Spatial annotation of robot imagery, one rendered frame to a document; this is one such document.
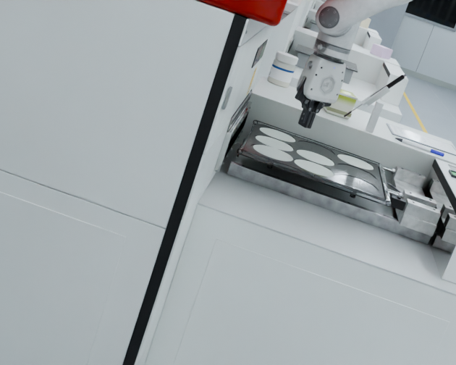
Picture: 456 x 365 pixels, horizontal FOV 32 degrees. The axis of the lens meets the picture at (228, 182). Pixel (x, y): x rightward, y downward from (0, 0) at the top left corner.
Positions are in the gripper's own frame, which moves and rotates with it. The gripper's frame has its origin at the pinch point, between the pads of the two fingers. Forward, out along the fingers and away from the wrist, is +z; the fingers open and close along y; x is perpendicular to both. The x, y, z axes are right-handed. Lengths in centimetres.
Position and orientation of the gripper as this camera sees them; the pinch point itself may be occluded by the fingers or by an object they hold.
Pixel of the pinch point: (307, 118)
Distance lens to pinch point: 189.8
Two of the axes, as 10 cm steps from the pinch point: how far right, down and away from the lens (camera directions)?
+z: -3.1, 9.1, 2.8
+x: -5.2, -4.1, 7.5
